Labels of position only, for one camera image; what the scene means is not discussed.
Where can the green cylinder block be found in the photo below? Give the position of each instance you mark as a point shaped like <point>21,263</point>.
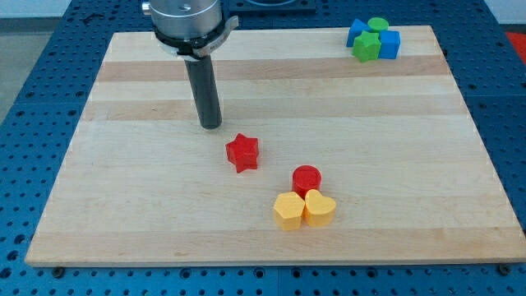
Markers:
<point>377,24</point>

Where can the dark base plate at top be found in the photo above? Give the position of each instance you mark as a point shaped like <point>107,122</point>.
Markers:
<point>271,5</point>

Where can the red cylinder block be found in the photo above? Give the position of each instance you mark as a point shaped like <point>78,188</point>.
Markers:
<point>305,178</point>

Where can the blue cube block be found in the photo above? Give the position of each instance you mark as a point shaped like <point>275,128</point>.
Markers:
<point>390,42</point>

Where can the light wooden board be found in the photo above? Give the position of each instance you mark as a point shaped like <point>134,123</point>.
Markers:
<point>143,184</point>

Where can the yellow pentagon block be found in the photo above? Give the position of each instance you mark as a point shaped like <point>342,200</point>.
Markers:
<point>288,209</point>

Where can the yellow heart block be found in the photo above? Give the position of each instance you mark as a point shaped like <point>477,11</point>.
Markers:
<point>319,209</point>

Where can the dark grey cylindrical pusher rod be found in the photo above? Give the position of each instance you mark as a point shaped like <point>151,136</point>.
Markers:
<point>203,86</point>

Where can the red star block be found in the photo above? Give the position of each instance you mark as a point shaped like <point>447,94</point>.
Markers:
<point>243,152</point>

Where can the blue triangular block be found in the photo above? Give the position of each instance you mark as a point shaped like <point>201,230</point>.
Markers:
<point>355,30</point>

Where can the green star block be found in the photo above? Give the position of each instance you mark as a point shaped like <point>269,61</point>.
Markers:
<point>367,46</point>

